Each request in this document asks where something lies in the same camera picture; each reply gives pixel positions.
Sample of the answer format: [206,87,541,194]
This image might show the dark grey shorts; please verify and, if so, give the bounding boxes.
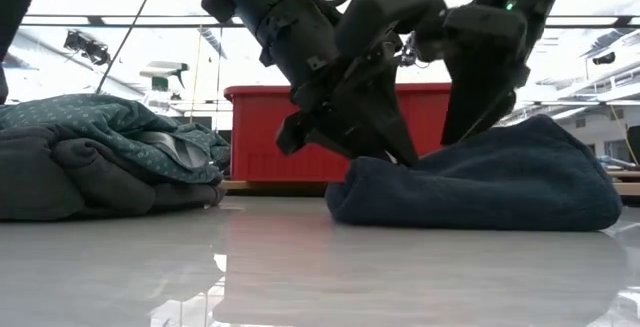
[0,126,227,221]

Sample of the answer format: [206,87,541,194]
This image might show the green patterned shirt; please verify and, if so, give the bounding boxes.
[0,92,231,186]

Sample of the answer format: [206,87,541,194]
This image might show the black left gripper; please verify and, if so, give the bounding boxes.
[257,0,419,168]

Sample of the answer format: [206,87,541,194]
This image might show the overhead light bar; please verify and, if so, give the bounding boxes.
[19,13,640,30]

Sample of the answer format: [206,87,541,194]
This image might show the long black cable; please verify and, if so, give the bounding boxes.
[94,0,157,93]

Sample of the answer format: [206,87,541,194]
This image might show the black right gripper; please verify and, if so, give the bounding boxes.
[441,3,532,147]

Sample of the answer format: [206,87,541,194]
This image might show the clear spray bottle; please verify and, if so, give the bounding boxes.
[138,60,191,113]

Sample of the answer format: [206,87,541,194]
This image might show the dark navy garment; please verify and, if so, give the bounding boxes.
[324,114,624,232]

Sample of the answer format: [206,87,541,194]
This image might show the red plastic bin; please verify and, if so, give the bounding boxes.
[223,82,454,183]

